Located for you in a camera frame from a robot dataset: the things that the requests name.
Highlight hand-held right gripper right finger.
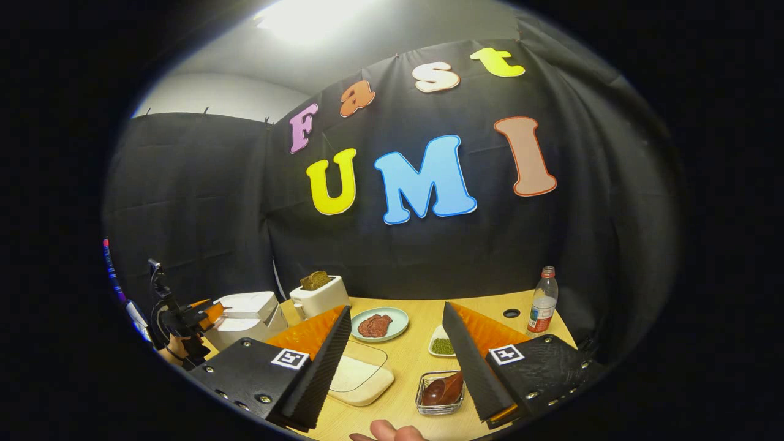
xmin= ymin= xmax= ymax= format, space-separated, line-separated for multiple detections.
xmin=442 ymin=301 xmax=607 ymax=428

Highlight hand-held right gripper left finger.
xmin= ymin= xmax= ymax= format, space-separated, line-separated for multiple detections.
xmin=187 ymin=305 xmax=353 ymax=431

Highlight white rice cooker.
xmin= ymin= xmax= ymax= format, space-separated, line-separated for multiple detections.
xmin=205 ymin=291 xmax=288 ymax=352

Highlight brown wooden spoon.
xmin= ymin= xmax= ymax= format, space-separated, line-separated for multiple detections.
xmin=421 ymin=372 xmax=464 ymax=407

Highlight metal mesh chopstick holder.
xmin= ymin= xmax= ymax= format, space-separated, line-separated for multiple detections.
xmin=415 ymin=371 xmax=466 ymax=417

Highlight white divided dish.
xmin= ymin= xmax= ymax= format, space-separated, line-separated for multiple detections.
xmin=428 ymin=325 xmax=457 ymax=358

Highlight clear glass dish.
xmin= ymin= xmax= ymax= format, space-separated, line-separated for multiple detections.
xmin=328 ymin=340 xmax=396 ymax=407

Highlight sliced red meat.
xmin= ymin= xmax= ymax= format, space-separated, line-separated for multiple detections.
xmin=358 ymin=314 xmax=394 ymax=339

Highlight white toaster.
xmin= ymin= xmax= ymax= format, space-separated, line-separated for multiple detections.
xmin=290 ymin=275 xmax=351 ymax=321

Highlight light green plate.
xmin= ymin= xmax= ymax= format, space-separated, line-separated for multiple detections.
xmin=350 ymin=307 xmax=410 ymax=342

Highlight clear plastic water bottle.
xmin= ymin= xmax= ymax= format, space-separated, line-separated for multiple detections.
xmin=527 ymin=266 xmax=559 ymax=334

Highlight black backdrop cloth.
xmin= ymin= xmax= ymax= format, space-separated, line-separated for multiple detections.
xmin=103 ymin=12 xmax=684 ymax=368

